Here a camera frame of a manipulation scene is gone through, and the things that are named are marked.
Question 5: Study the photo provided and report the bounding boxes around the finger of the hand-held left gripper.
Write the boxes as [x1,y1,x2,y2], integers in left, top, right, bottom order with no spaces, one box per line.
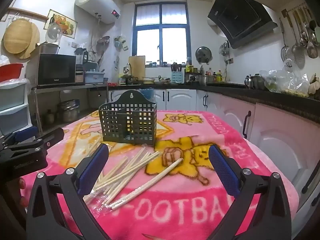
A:
[5,126,38,143]
[9,127,65,155]

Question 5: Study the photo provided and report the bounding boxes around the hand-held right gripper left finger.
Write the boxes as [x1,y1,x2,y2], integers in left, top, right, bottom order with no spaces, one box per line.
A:
[26,143,112,240]

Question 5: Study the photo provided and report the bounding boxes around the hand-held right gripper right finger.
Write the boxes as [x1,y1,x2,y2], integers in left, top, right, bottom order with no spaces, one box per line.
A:
[208,144,292,240]

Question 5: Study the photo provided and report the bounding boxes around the bunch of wooden chopsticks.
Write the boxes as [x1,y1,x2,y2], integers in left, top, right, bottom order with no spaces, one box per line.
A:
[84,143,185,211]

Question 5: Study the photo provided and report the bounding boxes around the dark green utensil holder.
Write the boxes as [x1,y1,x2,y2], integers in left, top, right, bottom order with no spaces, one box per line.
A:
[98,90,158,146]

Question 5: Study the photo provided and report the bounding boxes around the stacked steel pots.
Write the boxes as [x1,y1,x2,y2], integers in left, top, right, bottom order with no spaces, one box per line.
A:
[59,99,80,123]

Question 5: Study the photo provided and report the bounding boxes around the plastic drawer unit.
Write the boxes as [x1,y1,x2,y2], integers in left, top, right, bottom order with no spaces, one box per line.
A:
[0,79,32,135]

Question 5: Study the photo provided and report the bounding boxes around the pink printed blanket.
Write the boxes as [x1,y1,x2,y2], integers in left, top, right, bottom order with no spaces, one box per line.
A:
[20,109,299,240]

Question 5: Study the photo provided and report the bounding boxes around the metal storage shelf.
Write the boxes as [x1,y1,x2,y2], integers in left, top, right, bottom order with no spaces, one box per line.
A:
[32,82,109,130]

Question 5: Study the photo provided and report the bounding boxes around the red plastic basin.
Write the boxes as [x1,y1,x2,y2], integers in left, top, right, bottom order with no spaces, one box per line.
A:
[0,63,25,83]

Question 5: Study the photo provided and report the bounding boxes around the black microwave oven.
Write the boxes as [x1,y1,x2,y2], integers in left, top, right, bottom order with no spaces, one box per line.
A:
[26,53,77,87]

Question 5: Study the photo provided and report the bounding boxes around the light blue dish tub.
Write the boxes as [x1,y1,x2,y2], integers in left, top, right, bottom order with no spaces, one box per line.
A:
[84,71,105,84]

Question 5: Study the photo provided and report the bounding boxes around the black blender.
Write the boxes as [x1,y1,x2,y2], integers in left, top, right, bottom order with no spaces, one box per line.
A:
[74,47,88,83]

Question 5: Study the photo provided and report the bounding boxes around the white base cabinets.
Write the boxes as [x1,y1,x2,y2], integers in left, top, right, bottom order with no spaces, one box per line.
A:
[109,87,320,230]

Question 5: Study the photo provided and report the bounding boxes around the gas cooktop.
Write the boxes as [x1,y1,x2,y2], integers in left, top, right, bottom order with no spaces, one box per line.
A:
[207,81,247,88]

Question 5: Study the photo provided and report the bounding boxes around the steel container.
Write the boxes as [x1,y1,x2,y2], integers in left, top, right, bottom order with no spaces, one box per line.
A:
[37,42,60,55]

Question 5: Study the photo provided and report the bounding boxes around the black kitchen countertop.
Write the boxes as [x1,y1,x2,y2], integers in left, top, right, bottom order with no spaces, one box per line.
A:
[107,81,320,124]

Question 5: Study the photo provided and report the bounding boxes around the round wooden board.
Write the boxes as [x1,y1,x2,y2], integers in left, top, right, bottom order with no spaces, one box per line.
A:
[19,21,40,59]

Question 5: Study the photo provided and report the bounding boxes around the group of condiment bottles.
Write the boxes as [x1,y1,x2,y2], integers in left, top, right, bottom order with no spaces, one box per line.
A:
[205,67,225,82]

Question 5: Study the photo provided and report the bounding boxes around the round wooden cutting boards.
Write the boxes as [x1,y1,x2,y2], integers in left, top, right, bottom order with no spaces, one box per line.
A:
[3,19,34,54]

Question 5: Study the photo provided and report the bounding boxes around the steel kitchen faucet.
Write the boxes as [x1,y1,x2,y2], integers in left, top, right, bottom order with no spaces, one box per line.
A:
[122,63,133,77]

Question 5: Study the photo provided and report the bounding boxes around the hanging glass pot lid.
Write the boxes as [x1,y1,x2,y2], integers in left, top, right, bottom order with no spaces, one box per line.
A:
[46,23,63,43]

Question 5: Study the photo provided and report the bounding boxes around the light blue cutlery holder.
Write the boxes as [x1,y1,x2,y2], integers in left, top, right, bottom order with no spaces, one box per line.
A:
[171,62,185,83]

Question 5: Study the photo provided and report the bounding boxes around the wooden cutting board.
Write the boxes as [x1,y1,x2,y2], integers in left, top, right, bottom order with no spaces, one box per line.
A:
[128,55,146,78]

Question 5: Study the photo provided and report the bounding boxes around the clear plastic bag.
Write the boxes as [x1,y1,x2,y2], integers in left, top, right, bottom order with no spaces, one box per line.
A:
[259,59,310,98]

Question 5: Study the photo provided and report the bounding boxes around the metal pot lid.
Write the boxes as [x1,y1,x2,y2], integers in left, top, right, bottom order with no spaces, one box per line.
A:
[195,46,212,65]

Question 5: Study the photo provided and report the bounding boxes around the row of spice jars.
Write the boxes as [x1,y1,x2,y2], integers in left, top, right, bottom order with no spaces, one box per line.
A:
[146,60,173,67]

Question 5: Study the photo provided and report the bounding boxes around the steel skimmer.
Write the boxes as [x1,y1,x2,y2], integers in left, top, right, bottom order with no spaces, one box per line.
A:
[287,11,306,69]

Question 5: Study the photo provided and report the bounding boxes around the white water heater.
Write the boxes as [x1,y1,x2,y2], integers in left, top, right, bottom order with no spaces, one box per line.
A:
[75,0,121,25]

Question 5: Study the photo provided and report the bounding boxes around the steel ladle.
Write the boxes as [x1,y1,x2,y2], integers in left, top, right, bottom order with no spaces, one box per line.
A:
[299,5,318,59]

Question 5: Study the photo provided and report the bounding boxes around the blue framed window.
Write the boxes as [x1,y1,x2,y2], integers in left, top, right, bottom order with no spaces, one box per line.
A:
[132,2,192,67]

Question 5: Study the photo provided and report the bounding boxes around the steel serving spoon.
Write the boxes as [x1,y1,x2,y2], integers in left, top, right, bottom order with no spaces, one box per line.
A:
[295,9,309,47]

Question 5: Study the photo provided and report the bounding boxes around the black range hood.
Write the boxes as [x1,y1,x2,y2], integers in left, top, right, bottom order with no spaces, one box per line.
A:
[207,0,278,49]

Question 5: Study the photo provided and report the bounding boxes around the fruit wall poster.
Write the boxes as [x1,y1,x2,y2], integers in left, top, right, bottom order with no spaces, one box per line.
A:
[44,9,77,39]

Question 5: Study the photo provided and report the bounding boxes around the small wall organizer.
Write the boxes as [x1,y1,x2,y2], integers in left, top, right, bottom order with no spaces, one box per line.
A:
[114,35,129,52]

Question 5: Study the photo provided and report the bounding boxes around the wooden wall rail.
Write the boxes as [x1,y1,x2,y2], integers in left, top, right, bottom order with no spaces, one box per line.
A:
[6,7,49,21]

